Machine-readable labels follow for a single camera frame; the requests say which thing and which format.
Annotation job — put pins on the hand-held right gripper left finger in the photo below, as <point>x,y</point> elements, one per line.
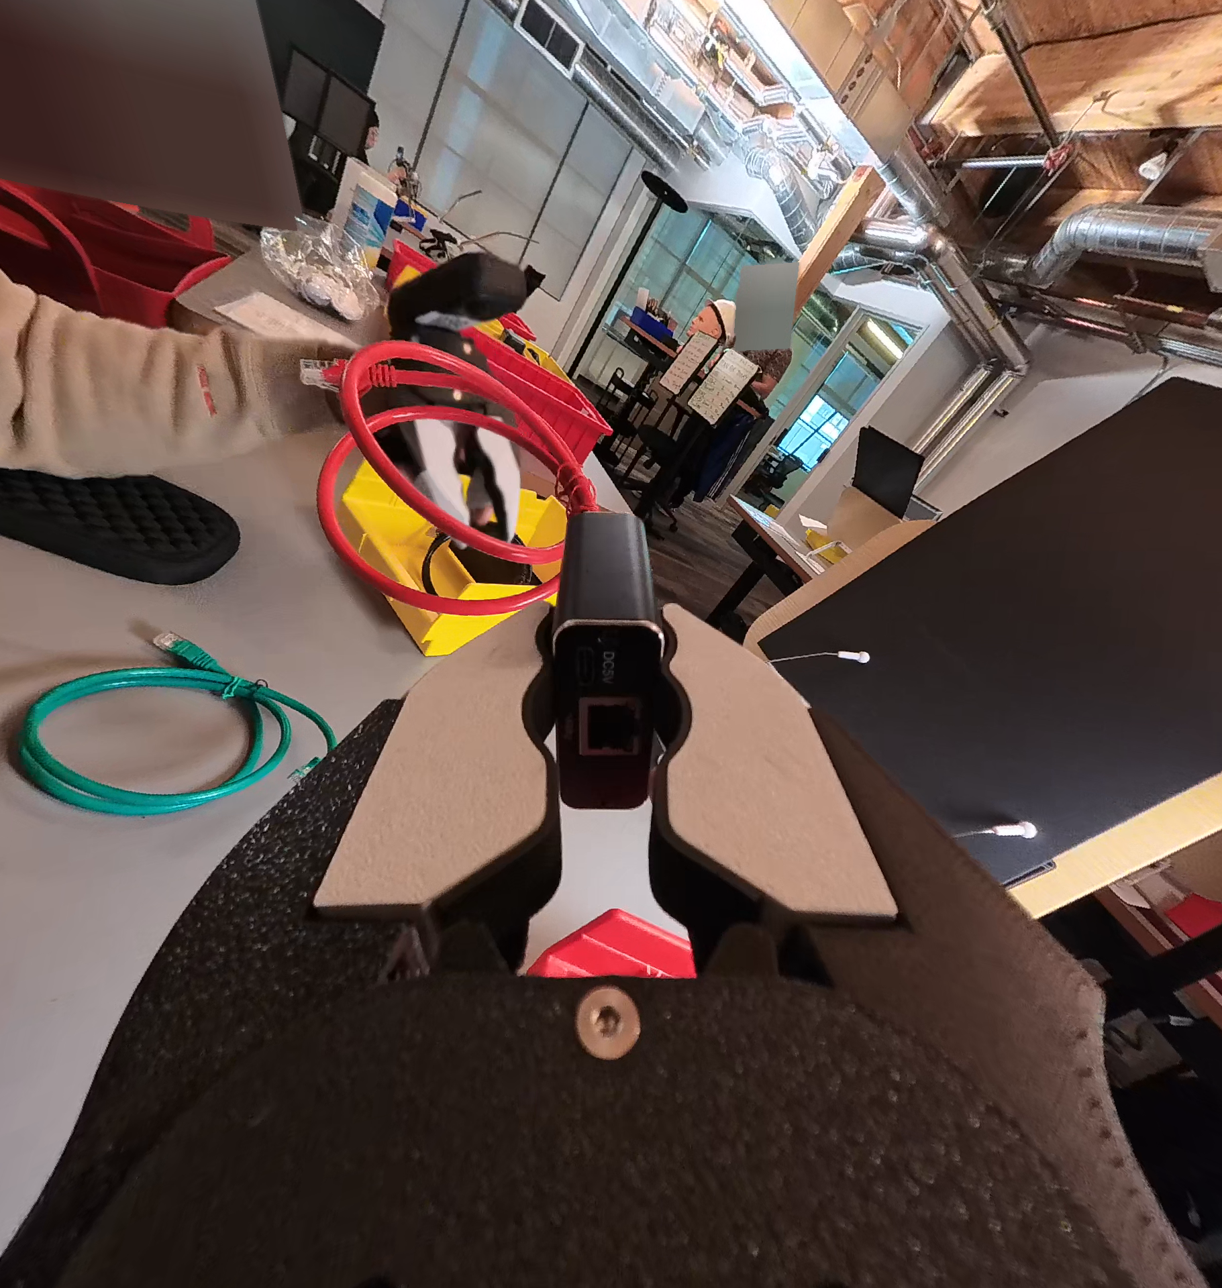
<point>450,785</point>

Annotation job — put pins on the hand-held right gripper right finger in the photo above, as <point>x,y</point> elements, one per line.
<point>763,794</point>

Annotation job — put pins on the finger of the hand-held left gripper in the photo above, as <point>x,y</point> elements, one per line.
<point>441,458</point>
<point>501,473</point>

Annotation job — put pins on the black ethernet splitter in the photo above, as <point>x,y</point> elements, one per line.
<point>611,574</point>

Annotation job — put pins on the person's left forearm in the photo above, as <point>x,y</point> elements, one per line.
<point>87,381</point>

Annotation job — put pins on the white wipes canister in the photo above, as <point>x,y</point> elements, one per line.
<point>370,205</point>

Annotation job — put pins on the clear plastic bag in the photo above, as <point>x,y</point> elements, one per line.
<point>319,265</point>

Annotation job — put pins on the yellow plastic bin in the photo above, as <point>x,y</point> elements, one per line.
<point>441,622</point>

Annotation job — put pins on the white pin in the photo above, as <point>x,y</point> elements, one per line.
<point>858,656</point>
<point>1025,830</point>

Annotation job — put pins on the white paper sheet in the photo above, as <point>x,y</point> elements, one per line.
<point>259,314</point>

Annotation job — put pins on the white printed sheet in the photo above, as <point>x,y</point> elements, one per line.
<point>680,362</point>
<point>723,387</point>

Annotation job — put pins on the red divided plastic bin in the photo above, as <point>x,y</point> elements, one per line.
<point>611,946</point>

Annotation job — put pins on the black shelving unit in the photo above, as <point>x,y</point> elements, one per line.
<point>329,110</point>

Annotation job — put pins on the black floor lamp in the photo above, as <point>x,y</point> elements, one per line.
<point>665,189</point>

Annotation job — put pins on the wooden office desk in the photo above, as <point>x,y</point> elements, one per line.
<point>772,548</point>

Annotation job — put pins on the cardboard box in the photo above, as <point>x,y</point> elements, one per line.
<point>873,514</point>

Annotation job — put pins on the black board with plywood edge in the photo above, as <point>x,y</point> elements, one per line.
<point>1025,622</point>

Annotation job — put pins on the black padded wrist rest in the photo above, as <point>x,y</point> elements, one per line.
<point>119,523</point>

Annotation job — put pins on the red plastic tote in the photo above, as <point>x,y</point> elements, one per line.
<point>119,250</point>

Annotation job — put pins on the black laptop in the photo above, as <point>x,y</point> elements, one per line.
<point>888,473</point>

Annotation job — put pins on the silver ventilation duct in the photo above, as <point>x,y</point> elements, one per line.
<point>1124,233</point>

